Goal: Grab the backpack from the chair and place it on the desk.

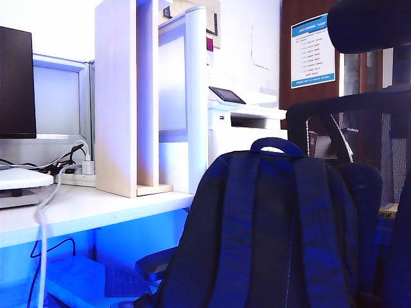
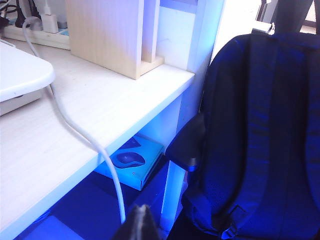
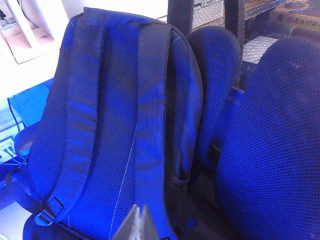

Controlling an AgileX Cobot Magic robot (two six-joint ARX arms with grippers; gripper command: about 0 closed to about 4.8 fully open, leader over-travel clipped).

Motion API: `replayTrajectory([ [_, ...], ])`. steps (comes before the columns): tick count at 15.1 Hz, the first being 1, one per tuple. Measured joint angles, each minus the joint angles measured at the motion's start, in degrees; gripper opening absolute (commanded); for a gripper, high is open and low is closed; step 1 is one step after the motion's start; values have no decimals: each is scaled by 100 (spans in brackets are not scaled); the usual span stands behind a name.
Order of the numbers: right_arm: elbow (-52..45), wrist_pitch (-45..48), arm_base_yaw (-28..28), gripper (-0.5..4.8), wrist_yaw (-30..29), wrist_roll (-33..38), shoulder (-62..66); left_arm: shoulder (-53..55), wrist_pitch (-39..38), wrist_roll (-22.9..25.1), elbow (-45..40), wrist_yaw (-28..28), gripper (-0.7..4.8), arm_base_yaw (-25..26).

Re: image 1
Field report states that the dark blue backpack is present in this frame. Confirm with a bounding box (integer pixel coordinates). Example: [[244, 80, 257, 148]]
[[133, 137, 385, 308]]

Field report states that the light wooden desk organizer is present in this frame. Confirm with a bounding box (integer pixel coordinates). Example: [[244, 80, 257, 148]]
[[94, 0, 174, 199]]

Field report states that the black mesh office chair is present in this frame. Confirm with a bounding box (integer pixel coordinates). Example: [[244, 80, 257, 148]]
[[285, 86, 411, 308]]

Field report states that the grey framed desk partition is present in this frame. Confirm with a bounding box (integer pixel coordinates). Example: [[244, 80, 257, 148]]
[[31, 53, 96, 139]]

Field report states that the dark chair headrest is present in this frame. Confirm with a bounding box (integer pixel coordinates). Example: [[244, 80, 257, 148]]
[[327, 0, 411, 55]]

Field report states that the white office printer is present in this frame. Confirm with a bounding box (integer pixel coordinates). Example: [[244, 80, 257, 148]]
[[207, 85, 288, 167]]

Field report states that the dark printer touch panel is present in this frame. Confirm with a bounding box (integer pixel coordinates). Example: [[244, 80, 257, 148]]
[[208, 85, 247, 105]]

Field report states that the white charger adapter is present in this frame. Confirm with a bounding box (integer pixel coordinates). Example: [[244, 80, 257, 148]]
[[82, 155, 95, 176]]

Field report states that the brown wooden door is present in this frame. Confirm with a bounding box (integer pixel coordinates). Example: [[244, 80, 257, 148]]
[[278, 0, 395, 113]]

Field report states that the white power strip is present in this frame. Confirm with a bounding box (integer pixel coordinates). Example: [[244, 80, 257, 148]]
[[59, 166, 97, 187]]

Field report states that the computer keyboard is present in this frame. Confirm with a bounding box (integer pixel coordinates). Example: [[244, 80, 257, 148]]
[[104, 268, 152, 298]]

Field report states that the pull-out keyboard tray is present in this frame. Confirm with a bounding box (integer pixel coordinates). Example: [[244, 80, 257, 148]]
[[44, 255, 161, 308]]

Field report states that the white monitor riser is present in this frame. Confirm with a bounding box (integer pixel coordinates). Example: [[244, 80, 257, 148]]
[[0, 167, 55, 209]]

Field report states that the black computer monitor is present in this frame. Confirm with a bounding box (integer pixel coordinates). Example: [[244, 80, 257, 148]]
[[0, 26, 37, 140]]

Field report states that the white rounded partition post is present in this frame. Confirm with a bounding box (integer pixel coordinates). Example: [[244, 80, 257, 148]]
[[184, 6, 209, 196]]

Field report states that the white beaded cord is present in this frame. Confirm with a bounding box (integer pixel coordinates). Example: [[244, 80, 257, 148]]
[[332, 114, 356, 163], [306, 117, 315, 158]]

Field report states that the thin white charger cable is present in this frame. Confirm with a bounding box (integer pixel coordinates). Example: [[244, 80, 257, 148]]
[[0, 140, 90, 170]]

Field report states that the black desk cable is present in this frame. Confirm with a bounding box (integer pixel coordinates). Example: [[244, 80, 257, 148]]
[[0, 144, 85, 171]]

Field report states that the black picture frame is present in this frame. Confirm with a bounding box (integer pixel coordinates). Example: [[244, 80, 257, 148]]
[[205, 12, 219, 36]]

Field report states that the blue bordered wall poster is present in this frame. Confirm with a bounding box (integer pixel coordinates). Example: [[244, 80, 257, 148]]
[[290, 12, 337, 90]]

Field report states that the thin dark hanging cable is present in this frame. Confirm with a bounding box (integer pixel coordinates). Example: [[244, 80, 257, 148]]
[[27, 237, 77, 308]]

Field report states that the thick white cable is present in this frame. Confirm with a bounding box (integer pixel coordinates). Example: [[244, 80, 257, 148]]
[[34, 165, 76, 308]]

